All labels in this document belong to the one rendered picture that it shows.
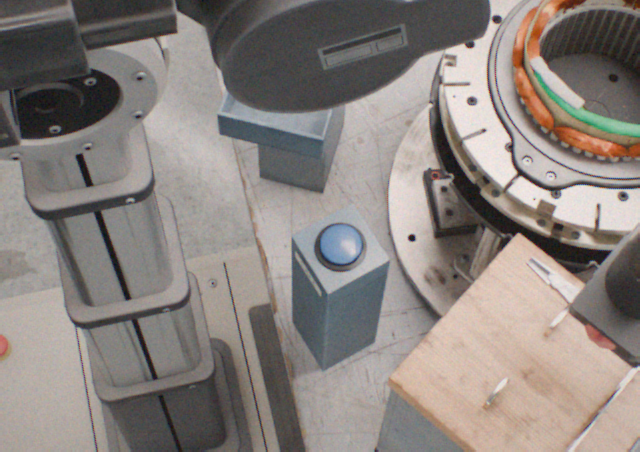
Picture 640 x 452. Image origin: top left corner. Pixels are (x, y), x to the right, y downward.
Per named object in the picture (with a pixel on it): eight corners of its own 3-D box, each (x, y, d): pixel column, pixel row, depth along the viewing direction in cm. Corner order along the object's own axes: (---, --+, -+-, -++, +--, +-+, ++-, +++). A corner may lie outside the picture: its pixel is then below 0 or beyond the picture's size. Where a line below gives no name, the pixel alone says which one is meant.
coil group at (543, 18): (572, 11, 123) (581, -13, 119) (538, 53, 121) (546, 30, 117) (557, 2, 124) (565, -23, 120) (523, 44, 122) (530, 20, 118)
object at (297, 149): (287, 55, 158) (285, -86, 132) (370, 75, 157) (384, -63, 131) (230, 229, 148) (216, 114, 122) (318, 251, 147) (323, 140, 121)
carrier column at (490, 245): (494, 273, 144) (524, 197, 125) (482, 289, 143) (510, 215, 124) (476, 261, 145) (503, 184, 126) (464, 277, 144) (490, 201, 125)
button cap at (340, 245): (347, 220, 121) (348, 216, 120) (369, 253, 120) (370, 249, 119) (312, 239, 120) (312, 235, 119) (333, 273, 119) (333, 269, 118)
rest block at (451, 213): (467, 181, 147) (473, 161, 142) (477, 224, 145) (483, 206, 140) (431, 186, 146) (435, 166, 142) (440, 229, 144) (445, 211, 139)
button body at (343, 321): (343, 292, 145) (353, 202, 122) (375, 342, 143) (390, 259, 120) (291, 321, 144) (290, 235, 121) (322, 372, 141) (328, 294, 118)
